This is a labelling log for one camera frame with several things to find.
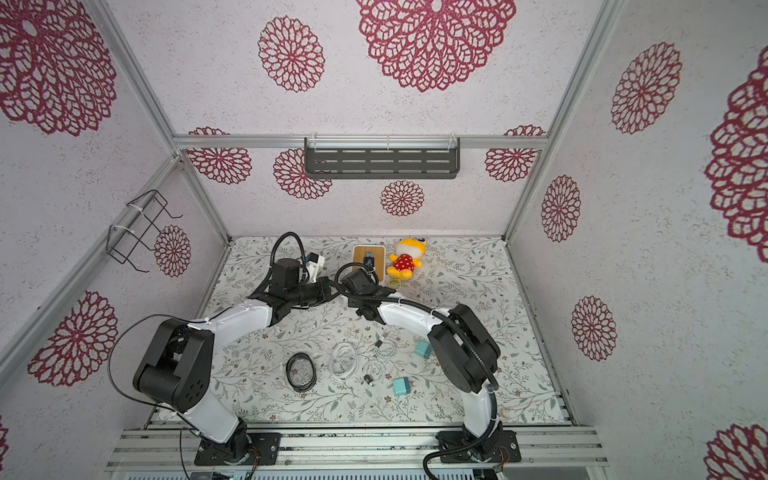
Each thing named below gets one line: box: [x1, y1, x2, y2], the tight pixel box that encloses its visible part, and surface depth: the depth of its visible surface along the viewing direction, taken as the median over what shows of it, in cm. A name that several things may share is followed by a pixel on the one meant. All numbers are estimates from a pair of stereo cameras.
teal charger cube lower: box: [393, 377, 411, 395], surface depth 84 cm
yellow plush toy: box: [386, 238, 427, 280], surface depth 108 cm
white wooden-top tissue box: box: [352, 244, 386, 283], surface depth 112 cm
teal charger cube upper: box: [414, 341, 432, 359], surface depth 91 cm
